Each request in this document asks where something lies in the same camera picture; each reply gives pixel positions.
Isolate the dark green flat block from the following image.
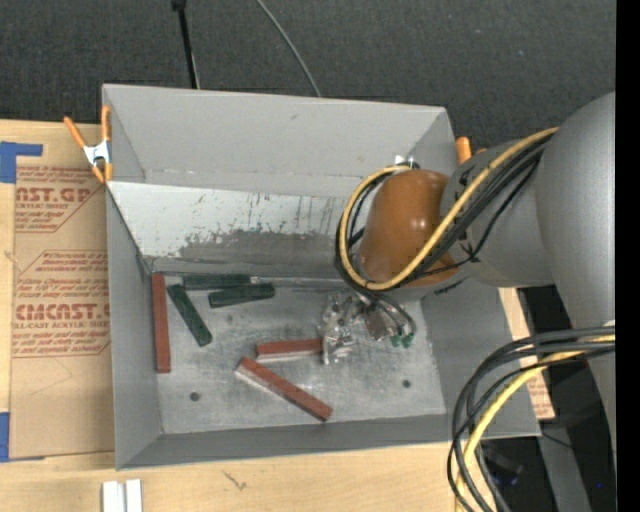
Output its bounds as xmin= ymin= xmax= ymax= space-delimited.
xmin=182 ymin=273 xmax=252 ymax=291
xmin=207 ymin=282 xmax=277 ymax=309
xmin=165 ymin=283 xmax=214 ymax=348

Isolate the red-brown flat block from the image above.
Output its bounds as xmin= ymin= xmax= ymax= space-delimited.
xmin=254 ymin=338 xmax=325 ymax=364
xmin=150 ymin=272 xmax=173 ymax=374
xmin=234 ymin=355 xmax=335 ymax=423

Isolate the brown cardboard board red print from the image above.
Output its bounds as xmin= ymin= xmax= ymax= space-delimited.
xmin=0 ymin=118 xmax=557 ymax=462

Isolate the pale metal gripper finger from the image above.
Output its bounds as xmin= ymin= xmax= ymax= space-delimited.
xmin=319 ymin=294 xmax=359 ymax=333
xmin=320 ymin=331 xmax=354 ymax=366

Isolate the grey metal bin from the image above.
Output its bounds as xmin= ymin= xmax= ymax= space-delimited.
xmin=101 ymin=83 xmax=542 ymax=471

